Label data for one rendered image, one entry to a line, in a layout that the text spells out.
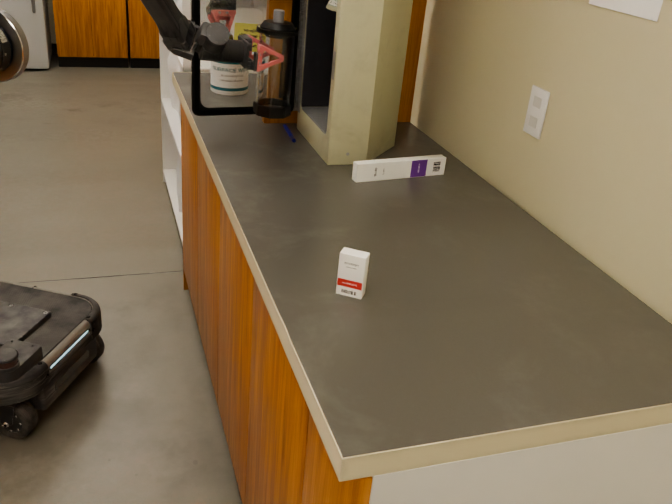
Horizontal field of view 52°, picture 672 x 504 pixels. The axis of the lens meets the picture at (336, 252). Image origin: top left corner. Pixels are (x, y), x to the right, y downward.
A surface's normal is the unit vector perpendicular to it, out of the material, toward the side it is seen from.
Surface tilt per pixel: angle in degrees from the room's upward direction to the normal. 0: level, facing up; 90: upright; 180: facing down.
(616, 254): 90
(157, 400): 0
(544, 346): 0
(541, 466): 90
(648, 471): 90
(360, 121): 90
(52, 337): 0
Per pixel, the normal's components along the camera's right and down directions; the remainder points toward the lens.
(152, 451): 0.09, -0.88
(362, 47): 0.30, 0.46
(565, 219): -0.95, 0.07
